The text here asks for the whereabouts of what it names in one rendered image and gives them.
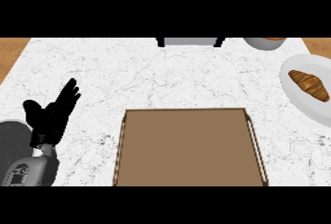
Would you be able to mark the white round plate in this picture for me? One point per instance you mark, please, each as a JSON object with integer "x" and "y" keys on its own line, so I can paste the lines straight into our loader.
{"x": 307, "y": 99}

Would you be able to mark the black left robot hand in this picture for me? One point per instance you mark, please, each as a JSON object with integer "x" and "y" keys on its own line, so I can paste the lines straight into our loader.
{"x": 53, "y": 113}

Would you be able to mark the brown wooden tray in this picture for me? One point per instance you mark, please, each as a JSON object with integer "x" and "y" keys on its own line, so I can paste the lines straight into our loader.
{"x": 189, "y": 148}

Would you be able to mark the grey bowl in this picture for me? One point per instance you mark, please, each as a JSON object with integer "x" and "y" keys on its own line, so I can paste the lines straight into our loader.
{"x": 263, "y": 43}

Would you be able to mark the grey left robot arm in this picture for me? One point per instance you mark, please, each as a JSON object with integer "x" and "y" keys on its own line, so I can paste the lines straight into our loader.
{"x": 29, "y": 170}

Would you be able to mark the brown croissant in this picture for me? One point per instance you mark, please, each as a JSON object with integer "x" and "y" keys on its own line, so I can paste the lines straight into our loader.
{"x": 309, "y": 84}

